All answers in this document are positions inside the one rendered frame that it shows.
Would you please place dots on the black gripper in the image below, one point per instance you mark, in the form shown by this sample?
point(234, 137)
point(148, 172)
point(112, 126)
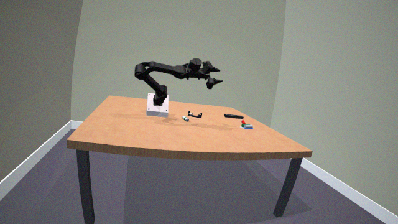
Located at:
point(210, 81)

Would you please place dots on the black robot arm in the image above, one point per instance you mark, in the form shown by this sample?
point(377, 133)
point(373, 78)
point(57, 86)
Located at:
point(178, 71)

